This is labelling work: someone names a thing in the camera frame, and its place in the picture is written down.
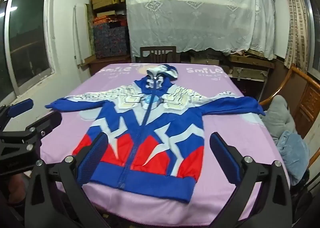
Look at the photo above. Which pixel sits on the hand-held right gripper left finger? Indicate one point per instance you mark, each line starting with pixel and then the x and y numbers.
pixel 92 158

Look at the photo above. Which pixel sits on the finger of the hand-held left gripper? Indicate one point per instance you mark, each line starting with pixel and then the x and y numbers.
pixel 47 121
pixel 22 105

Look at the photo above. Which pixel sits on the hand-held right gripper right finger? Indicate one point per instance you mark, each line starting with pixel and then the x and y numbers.
pixel 223 155

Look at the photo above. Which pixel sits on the blue red white hooded jacket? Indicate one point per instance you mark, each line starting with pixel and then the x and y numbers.
pixel 150 128

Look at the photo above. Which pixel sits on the pink printed blanket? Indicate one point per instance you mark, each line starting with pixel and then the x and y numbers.
pixel 72 125

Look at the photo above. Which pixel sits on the grey plush cloth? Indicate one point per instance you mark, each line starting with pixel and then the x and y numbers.
pixel 280 115

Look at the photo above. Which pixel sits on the light blue fleece cloth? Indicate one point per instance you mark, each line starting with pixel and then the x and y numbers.
pixel 293 158

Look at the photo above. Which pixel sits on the brown wooden sideboard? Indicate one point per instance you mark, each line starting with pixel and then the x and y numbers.
pixel 105 64

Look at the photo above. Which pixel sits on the white rolled board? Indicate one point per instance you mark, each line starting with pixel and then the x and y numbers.
pixel 80 35

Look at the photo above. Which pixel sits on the wooden armchair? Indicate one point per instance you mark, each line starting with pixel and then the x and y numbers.
pixel 307 98

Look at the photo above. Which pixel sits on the patterned fabric storage box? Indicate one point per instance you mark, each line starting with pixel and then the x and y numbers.
pixel 111 40

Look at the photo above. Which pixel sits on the dark wooden chair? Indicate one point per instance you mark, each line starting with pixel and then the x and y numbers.
pixel 143 54

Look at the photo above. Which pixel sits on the white lace cover cloth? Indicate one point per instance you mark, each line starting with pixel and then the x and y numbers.
pixel 200 18

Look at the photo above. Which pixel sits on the checked curtain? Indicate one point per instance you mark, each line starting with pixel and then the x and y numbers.
pixel 296 18

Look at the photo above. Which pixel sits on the window with white frame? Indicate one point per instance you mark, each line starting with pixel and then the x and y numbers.
pixel 30 38

